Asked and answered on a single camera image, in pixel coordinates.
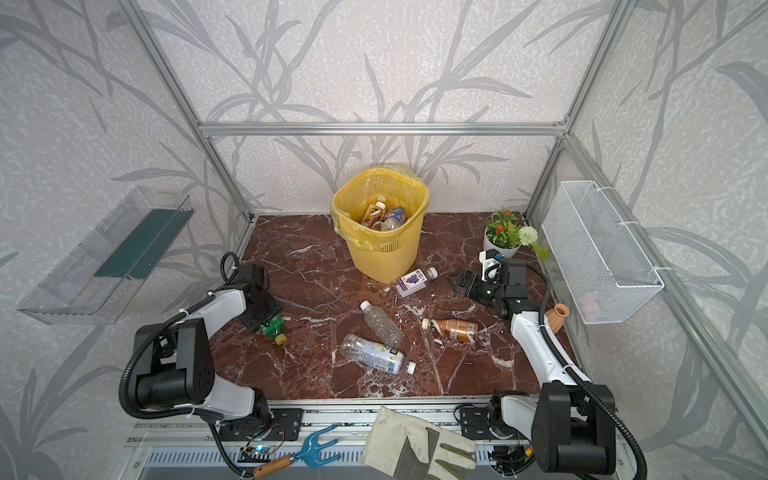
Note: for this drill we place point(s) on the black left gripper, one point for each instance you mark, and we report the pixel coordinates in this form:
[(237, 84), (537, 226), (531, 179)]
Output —
[(262, 315)]

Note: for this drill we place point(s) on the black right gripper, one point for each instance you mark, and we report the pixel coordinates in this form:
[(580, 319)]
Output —
[(477, 288)]

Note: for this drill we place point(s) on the green plastic bottle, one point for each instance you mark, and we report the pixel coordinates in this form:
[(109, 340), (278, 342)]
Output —
[(274, 330)]

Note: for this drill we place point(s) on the brown milk tea bottle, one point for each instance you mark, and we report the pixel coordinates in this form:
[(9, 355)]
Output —
[(460, 330)]

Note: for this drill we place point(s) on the purple grape label bottle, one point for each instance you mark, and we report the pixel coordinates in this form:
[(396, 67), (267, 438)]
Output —
[(415, 281)]

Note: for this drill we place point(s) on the clear ribbed plastic bottle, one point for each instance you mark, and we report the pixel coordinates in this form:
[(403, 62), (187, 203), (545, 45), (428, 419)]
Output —
[(387, 331)]

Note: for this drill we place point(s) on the large clear water bottle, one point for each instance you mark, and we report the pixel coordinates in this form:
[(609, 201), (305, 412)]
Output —
[(376, 355)]

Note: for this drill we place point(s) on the blue label water bottle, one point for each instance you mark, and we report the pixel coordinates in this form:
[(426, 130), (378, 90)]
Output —
[(394, 219)]

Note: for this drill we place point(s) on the yellow label tea bottle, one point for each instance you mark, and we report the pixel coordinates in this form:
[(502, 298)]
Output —
[(374, 212)]

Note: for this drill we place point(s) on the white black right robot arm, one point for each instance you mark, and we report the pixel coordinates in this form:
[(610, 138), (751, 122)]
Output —
[(572, 425)]

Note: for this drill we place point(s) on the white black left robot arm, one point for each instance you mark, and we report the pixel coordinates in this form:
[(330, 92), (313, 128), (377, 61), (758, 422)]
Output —
[(171, 371)]

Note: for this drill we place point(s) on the yellow plastic waste bin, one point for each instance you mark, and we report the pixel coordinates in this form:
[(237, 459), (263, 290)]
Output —
[(387, 267)]

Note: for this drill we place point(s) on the yellow bin liner bag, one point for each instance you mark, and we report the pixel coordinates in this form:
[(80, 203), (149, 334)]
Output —
[(399, 185)]

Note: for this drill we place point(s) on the small terracotta vase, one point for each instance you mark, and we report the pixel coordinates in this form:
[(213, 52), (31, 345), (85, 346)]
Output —
[(556, 317)]

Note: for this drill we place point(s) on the white potted artificial plant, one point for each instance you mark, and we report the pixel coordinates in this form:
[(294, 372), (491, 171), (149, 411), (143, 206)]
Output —
[(505, 232)]

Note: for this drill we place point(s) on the green circuit board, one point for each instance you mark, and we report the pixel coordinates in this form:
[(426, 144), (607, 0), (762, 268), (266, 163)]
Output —
[(258, 454)]

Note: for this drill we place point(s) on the teal garden hand fork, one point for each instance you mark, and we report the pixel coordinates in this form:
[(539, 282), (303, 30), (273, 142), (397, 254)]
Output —
[(310, 454)]

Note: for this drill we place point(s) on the beige work glove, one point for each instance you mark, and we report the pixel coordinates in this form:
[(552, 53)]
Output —
[(408, 447)]

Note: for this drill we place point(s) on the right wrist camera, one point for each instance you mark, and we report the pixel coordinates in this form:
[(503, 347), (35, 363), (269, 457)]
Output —
[(490, 265)]

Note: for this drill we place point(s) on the white wire mesh basket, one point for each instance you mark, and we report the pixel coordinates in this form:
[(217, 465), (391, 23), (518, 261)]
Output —
[(607, 272)]

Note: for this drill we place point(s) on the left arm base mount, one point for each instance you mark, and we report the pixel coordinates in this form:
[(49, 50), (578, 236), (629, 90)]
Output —
[(284, 425)]

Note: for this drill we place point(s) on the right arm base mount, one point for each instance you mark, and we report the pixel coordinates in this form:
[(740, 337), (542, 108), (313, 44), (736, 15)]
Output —
[(474, 421)]

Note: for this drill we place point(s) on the clear acrylic wall shelf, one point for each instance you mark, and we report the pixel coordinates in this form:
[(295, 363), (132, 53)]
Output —
[(95, 282)]

